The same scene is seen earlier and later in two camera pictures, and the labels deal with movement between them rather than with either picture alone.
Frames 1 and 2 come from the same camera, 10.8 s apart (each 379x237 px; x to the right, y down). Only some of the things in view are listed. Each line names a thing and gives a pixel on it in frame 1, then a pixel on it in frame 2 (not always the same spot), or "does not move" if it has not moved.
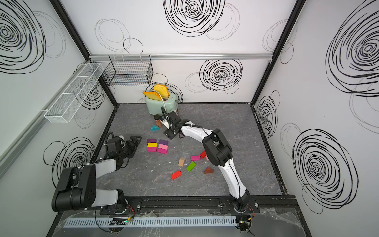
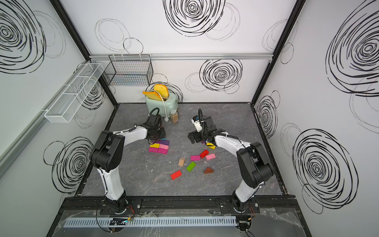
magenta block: [151, 149] does not move
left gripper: [132, 146] → [163, 134]
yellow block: [152, 144] does not move
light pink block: [163, 146] does not move
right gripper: [170, 133] → [192, 137]
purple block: [163, 141] does not move
